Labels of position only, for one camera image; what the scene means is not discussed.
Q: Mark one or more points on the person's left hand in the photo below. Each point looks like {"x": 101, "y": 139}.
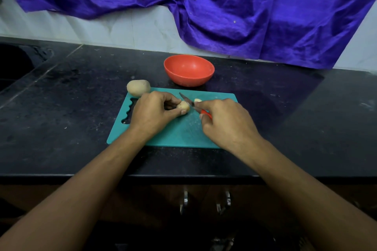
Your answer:
{"x": 150, "y": 112}

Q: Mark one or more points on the person's right hand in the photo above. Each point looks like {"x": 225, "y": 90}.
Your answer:
{"x": 230, "y": 124}

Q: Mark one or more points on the whole brown potato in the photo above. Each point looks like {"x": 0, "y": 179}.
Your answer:
{"x": 138, "y": 88}

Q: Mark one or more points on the pale cut potato chunk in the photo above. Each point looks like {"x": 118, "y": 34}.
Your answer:
{"x": 184, "y": 107}

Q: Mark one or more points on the teal plastic cutting board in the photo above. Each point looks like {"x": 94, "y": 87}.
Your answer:
{"x": 182, "y": 133}

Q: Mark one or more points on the pale potato slice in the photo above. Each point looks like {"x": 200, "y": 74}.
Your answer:
{"x": 198, "y": 101}

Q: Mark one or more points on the orange bowl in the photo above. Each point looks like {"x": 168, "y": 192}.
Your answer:
{"x": 188, "y": 68}

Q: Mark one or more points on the person's left forearm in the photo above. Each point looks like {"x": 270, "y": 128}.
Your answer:
{"x": 70, "y": 201}

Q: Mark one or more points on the person's right forearm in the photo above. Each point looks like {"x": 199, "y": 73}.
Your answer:
{"x": 312, "y": 201}

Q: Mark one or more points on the purple cloth curtain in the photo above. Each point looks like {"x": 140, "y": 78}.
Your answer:
{"x": 253, "y": 6}

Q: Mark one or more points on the dark kitchen sink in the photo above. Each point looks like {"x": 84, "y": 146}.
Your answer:
{"x": 17, "y": 65}

